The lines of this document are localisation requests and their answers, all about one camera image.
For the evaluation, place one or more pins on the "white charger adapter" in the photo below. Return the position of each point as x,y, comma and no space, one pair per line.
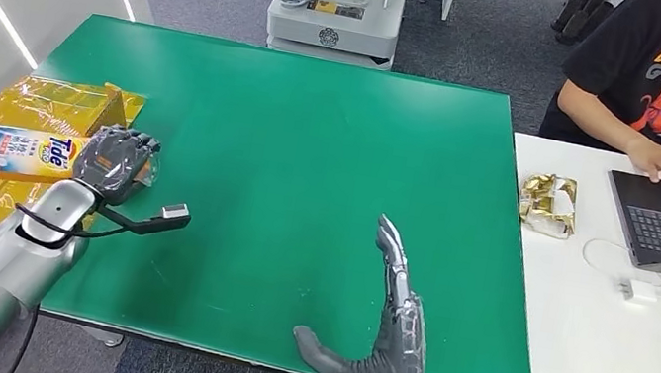
639,292

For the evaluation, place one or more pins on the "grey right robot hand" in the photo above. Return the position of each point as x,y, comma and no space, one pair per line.
392,361

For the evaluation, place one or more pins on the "black chair base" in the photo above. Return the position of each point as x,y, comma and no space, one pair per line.
577,18

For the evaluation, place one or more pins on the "person's right forearm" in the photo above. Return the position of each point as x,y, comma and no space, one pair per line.
600,118

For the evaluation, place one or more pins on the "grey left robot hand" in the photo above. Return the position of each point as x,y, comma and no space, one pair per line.
112,160

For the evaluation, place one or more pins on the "orange detergent bottle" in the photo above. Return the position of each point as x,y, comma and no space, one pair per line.
11,151

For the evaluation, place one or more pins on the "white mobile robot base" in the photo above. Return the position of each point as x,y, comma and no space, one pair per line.
339,27

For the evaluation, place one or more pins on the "crumpled gold wrapper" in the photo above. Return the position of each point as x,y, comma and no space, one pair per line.
543,202

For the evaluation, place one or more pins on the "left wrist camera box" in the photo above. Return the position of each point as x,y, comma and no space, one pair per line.
174,212

